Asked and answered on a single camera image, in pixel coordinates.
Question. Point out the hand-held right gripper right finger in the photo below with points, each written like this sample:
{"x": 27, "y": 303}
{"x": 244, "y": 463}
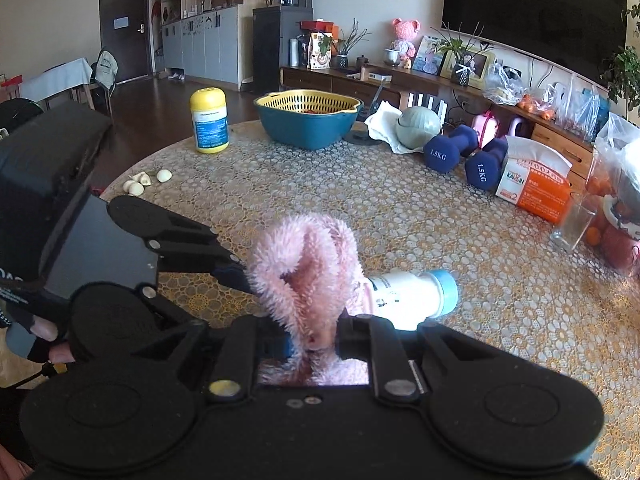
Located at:
{"x": 352, "y": 340}

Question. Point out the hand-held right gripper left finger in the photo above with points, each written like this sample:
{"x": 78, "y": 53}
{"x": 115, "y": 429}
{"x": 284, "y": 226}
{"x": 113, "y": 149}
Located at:
{"x": 277, "y": 347}

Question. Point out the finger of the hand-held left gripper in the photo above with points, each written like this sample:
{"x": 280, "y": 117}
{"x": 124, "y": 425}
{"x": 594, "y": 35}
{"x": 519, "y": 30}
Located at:
{"x": 172, "y": 310}
{"x": 235, "y": 277}

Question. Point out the pink fluffy towel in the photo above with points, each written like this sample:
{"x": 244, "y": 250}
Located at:
{"x": 305, "y": 260}

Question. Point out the white bottle with blue cap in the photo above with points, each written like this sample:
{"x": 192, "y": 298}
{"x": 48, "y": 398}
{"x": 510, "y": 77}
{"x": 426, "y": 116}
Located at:
{"x": 415, "y": 295}

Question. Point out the person's left hand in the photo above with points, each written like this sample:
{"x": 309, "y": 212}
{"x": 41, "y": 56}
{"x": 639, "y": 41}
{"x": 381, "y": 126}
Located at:
{"x": 47, "y": 332}

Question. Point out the garlic clove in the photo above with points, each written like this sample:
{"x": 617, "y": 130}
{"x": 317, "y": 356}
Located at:
{"x": 134, "y": 189}
{"x": 164, "y": 176}
{"x": 141, "y": 179}

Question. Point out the patterned lace tablecloth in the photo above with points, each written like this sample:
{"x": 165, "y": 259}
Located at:
{"x": 400, "y": 220}

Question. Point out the yellow bottle with blue label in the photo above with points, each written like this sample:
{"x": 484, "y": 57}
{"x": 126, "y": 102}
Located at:
{"x": 210, "y": 125}

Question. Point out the blue plastic basin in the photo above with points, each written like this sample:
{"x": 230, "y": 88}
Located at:
{"x": 300, "y": 132}

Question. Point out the white covered table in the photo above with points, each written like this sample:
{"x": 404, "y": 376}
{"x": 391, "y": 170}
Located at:
{"x": 55, "y": 77}

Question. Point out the chair with grey cloth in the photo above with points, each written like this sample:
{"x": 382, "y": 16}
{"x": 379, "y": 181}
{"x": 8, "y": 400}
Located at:
{"x": 105, "y": 72}

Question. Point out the yellow strainer basket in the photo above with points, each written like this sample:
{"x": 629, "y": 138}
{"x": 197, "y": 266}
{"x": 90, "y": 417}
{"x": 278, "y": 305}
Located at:
{"x": 280, "y": 100}

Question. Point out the blue dumbbell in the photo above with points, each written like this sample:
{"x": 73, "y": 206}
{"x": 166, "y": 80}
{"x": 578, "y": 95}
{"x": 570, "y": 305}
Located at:
{"x": 440, "y": 155}
{"x": 477, "y": 170}

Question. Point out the wooden television console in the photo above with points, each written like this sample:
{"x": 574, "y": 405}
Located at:
{"x": 320, "y": 80}

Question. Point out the white cloth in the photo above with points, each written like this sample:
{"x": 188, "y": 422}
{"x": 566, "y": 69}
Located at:
{"x": 382, "y": 120}

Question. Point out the dark brown door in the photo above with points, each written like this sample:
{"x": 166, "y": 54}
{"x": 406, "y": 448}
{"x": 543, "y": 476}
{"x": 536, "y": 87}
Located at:
{"x": 125, "y": 30}

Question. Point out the pale green round lid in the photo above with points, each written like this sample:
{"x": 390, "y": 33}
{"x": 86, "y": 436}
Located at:
{"x": 417, "y": 127}

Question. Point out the orange and white tissue box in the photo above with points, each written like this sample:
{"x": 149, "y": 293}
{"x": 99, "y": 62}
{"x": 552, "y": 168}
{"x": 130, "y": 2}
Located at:
{"x": 540, "y": 200}

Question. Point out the printed paper bag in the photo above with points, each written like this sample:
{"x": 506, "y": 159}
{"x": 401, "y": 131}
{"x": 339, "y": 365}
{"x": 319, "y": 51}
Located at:
{"x": 318, "y": 52}

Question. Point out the black cabinet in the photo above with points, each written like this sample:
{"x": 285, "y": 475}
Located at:
{"x": 275, "y": 40}

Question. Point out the vase with dry twigs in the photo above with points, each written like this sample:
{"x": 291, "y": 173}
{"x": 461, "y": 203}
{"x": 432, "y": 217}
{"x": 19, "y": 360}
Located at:
{"x": 342, "y": 60}

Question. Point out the small white box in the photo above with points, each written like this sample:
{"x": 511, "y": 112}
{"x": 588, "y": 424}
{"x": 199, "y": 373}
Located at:
{"x": 375, "y": 77}

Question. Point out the clear drinking glass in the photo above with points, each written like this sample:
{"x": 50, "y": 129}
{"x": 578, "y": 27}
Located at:
{"x": 572, "y": 225}

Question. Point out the white slatted rack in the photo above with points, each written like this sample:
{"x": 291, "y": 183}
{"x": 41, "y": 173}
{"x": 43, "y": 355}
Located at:
{"x": 425, "y": 102}

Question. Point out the pink kettle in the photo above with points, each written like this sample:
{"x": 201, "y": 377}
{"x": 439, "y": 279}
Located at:
{"x": 486, "y": 130}

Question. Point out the red box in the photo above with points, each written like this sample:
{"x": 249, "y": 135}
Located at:
{"x": 320, "y": 27}

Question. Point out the metal cup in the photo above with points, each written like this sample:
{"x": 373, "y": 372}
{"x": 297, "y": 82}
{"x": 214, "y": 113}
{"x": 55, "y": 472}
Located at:
{"x": 392, "y": 57}

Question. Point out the red round jar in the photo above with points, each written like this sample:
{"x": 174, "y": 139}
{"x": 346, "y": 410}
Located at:
{"x": 622, "y": 255}

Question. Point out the small potted plant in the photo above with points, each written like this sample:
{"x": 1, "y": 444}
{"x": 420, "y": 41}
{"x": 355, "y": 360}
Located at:
{"x": 461, "y": 76}

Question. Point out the clear plastic bag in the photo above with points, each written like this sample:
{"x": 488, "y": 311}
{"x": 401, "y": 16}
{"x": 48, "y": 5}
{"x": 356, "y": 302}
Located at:
{"x": 502, "y": 87}
{"x": 582, "y": 110}

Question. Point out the pink bear figurine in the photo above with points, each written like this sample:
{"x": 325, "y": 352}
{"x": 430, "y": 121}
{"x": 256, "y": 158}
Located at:
{"x": 405, "y": 37}

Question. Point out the printed picture card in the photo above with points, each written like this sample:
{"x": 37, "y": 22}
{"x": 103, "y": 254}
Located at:
{"x": 427, "y": 55}

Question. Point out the plastic bag of oranges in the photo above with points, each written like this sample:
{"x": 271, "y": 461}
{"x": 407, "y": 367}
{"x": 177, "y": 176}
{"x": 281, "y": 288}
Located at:
{"x": 537, "y": 105}

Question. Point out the plastic bag with bowl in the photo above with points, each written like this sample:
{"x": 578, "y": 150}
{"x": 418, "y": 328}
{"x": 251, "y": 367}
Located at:
{"x": 620, "y": 140}

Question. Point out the black television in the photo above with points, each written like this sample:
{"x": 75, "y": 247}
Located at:
{"x": 525, "y": 5}

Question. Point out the tall green houseplant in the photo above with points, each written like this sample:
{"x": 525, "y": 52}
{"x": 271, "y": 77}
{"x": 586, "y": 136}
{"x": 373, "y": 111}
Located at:
{"x": 622, "y": 70}

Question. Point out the grey wall cabinet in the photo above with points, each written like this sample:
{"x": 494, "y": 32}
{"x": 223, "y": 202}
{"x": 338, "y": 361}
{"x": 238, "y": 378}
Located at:
{"x": 210, "y": 45}

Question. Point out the yellow photo frame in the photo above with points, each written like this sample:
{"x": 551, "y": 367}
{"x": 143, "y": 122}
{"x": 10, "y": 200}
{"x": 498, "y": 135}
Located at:
{"x": 479, "y": 67}

